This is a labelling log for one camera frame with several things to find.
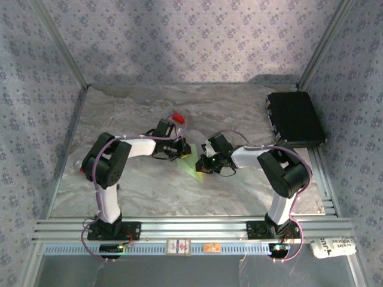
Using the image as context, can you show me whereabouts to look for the light green paper sheet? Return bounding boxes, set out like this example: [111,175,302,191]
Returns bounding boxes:
[175,144,207,184]

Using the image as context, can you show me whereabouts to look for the grey metal sheet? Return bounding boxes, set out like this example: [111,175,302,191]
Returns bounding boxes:
[38,255,360,287]

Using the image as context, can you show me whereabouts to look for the black case with silver trim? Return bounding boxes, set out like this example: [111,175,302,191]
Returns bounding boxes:
[265,91,327,149]

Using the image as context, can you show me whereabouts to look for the white printed label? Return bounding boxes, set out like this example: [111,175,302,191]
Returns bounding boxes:
[166,238,192,257]

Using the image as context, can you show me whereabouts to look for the black right controller board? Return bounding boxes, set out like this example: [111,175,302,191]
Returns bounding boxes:
[268,242,291,258]

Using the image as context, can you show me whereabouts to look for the black controller board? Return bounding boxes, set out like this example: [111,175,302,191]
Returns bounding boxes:
[268,242,291,258]
[99,243,125,259]

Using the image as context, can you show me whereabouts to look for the black left controller board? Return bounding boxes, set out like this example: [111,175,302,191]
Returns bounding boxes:
[99,243,125,259]

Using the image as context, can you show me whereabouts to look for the white printed paper roll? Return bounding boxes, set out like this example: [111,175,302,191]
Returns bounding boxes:
[309,236,358,259]

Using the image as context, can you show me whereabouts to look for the long aluminium base rail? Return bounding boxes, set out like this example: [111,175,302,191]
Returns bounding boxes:
[31,216,357,245]

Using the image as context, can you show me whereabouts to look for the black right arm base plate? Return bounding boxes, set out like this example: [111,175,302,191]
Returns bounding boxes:
[247,220,300,240]

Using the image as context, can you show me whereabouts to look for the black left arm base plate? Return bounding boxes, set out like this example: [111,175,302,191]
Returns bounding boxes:
[86,219,142,242]

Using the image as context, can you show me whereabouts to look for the aluminium side rail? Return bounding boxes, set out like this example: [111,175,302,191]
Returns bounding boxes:
[308,148,341,218]
[44,86,90,221]

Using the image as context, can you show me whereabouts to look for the slotted grey cable duct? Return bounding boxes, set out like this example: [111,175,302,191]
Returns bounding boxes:
[41,242,272,257]

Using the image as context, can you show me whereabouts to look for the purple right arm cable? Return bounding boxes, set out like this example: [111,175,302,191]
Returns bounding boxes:
[220,130,312,264]

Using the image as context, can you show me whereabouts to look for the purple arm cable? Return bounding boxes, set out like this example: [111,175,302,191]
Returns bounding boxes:
[80,131,188,264]
[220,130,312,264]

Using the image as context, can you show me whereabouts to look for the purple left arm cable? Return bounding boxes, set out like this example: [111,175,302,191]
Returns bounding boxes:
[80,131,188,264]

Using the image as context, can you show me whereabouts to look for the aluminium frame post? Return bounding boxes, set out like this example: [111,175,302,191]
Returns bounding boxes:
[28,0,92,89]
[296,0,358,90]

